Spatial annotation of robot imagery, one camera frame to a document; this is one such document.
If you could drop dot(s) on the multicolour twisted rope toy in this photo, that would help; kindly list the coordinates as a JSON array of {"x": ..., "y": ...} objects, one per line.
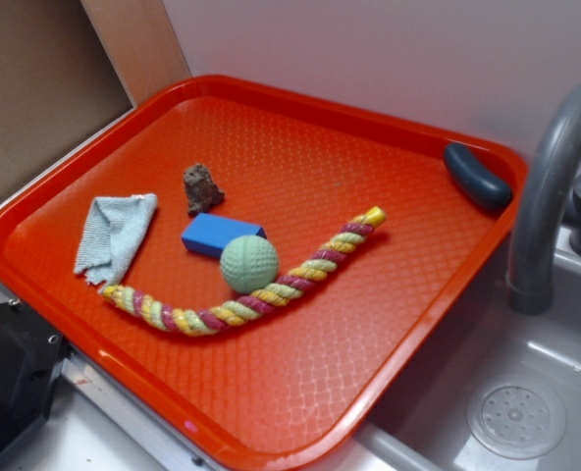
[{"x": 290, "y": 286}]

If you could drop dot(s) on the brown rock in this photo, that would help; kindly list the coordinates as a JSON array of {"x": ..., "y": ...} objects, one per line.
[{"x": 201, "y": 191}]

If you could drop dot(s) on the light blue cloth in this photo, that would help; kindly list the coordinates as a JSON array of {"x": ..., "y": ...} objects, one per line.
[{"x": 114, "y": 230}]

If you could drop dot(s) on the dark grey oblong piece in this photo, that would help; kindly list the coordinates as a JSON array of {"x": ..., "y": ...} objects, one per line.
[{"x": 474, "y": 179}]

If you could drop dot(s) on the grey sink basin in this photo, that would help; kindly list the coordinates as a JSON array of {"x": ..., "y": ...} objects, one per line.
[{"x": 420, "y": 422}]

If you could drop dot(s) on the red plastic tray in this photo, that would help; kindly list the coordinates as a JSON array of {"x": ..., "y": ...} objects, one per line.
[{"x": 279, "y": 392}]

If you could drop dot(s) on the round sink drain strainer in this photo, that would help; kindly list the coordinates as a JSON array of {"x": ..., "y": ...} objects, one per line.
[{"x": 516, "y": 417}]

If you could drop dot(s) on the green dimpled ball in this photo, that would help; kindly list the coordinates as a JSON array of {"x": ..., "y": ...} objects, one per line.
[{"x": 249, "y": 262}]

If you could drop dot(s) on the blue rectangular block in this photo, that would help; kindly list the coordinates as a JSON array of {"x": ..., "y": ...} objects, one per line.
[{"x": 210, "y": 234}]

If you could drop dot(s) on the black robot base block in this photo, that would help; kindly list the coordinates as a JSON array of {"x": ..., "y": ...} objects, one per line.
[{"x": 31, "y": 356}]

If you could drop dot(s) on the grey curved faucet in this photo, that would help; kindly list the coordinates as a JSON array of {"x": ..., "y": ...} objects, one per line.
[{"x": 545, "y": 201}]

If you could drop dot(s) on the brown cardboard panel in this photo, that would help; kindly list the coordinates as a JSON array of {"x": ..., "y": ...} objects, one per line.
[{"x": 68, "y": 69}]

